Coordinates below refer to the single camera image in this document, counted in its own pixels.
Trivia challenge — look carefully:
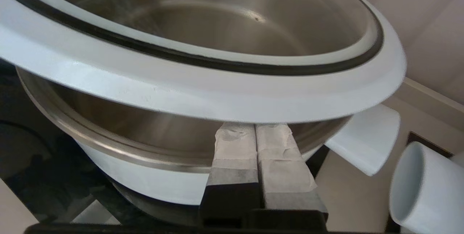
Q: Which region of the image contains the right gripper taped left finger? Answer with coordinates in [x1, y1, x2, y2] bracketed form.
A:
[199, 122, 261, 228]

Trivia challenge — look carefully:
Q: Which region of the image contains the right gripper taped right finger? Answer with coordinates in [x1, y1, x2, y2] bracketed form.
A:
[256, 123, 329, 227]

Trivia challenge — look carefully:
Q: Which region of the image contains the glass lid with white rim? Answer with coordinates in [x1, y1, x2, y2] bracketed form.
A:
[0, 0, 407, 124]

